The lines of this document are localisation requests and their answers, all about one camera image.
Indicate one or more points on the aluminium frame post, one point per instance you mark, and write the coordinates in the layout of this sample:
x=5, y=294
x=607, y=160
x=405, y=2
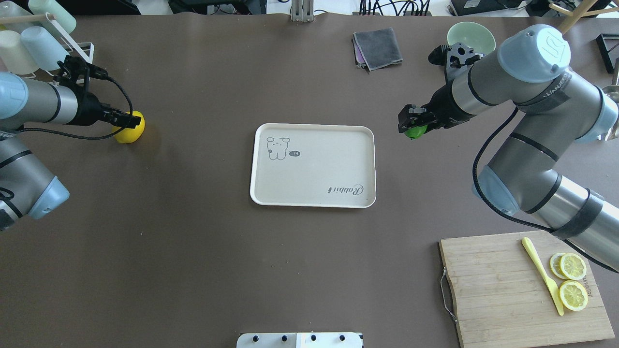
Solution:
x=302, y=10

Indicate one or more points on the green plastic cup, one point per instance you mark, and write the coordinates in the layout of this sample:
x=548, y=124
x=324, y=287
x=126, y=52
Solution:
x=65, y=19

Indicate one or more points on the bamboo cutting board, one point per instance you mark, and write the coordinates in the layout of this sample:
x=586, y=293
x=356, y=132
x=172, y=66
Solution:
x=501, y=301

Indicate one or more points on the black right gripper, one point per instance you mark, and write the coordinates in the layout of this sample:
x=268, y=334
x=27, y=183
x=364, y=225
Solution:
x=442, y=112

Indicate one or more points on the yellow lemon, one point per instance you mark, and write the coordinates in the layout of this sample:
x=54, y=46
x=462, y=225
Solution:
x=130, y=135

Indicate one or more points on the blue plastic cup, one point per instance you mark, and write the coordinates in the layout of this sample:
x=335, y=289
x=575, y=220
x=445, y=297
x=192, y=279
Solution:
x=43, y=47

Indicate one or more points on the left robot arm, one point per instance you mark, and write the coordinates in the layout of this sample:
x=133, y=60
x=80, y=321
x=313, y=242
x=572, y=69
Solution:
x=28, y=106

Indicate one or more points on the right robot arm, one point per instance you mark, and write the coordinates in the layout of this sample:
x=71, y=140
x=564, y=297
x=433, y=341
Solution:
x=532, y=69

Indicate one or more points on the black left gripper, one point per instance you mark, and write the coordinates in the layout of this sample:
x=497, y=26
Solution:
x=88, y=111

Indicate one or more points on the metal scoop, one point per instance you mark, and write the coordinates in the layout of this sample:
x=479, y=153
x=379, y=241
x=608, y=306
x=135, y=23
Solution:
x=612, y=91

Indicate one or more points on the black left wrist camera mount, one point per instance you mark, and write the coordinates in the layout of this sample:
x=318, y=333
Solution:
x=73, y=67

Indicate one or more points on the grey folded cloth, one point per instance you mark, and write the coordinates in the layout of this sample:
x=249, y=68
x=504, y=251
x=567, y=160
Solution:
x=376, y=49

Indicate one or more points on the wooden mug tree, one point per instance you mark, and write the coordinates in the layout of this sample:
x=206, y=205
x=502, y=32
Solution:
x=583, y=9

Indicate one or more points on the mint green bowl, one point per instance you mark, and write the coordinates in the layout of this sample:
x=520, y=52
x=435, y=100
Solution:
x=473, y=35

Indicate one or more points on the cream rabbit tray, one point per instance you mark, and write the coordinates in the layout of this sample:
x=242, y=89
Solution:
x=313, y=166

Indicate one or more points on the cream plastic cup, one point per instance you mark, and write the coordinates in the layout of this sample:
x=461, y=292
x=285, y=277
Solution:
x=14, y=54

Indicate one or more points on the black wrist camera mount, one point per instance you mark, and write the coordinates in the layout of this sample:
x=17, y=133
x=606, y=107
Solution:
x=456, y=59
x=73, y=67

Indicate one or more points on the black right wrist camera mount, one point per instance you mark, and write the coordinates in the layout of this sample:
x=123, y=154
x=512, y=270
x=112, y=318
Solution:
x=456, y=59

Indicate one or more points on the lemon slice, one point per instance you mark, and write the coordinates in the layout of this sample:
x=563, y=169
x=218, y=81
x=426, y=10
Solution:
x=573, y=295
x=572, y=266
x=555, y=268

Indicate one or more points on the yellow plastic knife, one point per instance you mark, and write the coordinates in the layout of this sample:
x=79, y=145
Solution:
x=551, y=285

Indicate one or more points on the green lime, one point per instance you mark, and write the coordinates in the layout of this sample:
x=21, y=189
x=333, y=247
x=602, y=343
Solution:
x=416, y=132

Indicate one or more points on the white wire cup rack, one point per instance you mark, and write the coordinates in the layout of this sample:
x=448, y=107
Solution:
x=48, y=21

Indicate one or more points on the pale grey-blue plastic cup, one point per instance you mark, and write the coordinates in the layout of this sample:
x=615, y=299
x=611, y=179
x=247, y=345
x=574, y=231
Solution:
x=11, y=9

